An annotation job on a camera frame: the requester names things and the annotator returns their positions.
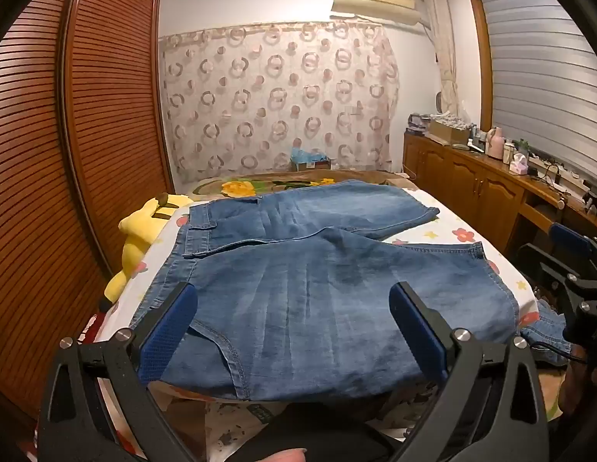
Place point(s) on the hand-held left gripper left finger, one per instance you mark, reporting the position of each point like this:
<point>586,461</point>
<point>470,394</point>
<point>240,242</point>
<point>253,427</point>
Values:
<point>166,334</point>

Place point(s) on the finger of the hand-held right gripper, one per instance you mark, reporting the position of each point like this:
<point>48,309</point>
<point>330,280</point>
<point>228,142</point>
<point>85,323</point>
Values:
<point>544,269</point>
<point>570,238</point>

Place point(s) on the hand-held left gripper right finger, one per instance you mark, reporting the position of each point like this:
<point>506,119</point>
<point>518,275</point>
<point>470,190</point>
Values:
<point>419,332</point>

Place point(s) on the blue denim pants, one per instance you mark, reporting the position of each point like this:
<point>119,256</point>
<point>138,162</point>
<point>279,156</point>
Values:
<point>303,293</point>

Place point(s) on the person's left hand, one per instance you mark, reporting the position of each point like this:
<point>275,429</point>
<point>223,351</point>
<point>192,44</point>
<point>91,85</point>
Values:
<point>281,456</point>

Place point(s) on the crumpled denim garment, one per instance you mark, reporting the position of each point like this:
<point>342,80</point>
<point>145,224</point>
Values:
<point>544,332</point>

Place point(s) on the white strawberry print bed sheet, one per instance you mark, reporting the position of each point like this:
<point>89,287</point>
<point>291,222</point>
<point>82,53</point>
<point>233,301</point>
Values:
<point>467,236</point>

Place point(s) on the pink tissue box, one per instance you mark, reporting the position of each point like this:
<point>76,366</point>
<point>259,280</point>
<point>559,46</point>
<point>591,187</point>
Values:
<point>519,164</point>

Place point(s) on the small green plant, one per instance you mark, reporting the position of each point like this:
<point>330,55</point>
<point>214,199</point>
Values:
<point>523,145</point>

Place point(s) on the white jar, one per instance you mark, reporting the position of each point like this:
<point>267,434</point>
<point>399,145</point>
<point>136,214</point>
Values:
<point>509,154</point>

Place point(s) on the yellow plush toy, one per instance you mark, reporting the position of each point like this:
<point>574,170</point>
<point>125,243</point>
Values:
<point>139,231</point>

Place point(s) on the pink kettle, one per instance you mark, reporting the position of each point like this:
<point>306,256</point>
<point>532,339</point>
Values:
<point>495,144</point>

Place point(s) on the wooden cabinet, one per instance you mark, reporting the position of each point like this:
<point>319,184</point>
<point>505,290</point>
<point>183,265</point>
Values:
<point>462,178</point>

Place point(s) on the grey window blind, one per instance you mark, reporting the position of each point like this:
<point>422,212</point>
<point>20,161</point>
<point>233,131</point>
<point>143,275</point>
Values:
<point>544,82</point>

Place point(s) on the large cardboard box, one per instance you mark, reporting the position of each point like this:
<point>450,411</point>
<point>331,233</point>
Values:
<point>447,131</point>

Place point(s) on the round table mirror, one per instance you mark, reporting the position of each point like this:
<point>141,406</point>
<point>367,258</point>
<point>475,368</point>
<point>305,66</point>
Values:
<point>440,102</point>

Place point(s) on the brown floral blanket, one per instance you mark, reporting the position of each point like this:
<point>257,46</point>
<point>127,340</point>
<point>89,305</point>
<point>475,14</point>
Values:
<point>279,184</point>

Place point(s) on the purple box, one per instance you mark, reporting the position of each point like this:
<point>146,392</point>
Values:
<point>416,125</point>

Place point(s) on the small cardboard box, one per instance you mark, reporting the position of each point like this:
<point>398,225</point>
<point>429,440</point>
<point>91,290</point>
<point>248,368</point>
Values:
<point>320,163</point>

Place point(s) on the wooden slatted wardrobe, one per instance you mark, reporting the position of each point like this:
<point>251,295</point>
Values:
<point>62,154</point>

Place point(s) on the blue plastic bag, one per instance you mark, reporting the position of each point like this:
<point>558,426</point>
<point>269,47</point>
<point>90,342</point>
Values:
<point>305,155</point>

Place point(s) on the beige window curtain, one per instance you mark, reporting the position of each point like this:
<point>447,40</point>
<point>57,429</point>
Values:
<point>445,48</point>

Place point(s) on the circle patterned curtain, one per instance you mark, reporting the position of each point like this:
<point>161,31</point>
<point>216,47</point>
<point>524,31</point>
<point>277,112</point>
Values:
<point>279,101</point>

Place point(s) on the wooden window frame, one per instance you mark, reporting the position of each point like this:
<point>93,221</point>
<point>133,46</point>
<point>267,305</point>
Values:
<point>482,57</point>

